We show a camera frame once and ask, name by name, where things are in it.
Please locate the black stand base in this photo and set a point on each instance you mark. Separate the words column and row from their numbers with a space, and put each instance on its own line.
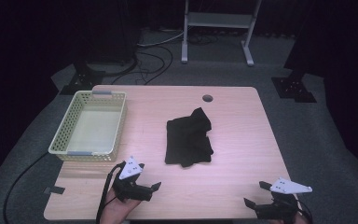
column 82, row 81
column 293, row 90

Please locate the person's left hand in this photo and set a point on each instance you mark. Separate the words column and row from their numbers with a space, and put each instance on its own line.
column 119, row 210

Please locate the white metal stand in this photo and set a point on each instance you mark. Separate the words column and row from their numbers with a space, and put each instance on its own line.
column 219, row 20

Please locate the pale yellow plastic basket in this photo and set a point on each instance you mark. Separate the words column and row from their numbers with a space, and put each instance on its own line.
column 93, row 130

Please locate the black printed t-shirt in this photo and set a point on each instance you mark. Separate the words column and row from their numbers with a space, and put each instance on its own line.
column 188, row 140

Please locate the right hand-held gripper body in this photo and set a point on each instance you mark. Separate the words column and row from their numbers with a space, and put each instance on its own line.
column 281, row 202

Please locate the person's right hand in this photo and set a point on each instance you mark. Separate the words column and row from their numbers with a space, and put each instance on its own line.
column 287, row 221

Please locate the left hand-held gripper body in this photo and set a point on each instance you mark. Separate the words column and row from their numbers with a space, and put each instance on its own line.
column 130, row 188

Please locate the dark tape strip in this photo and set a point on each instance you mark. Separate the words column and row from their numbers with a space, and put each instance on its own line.
column 54, row 190

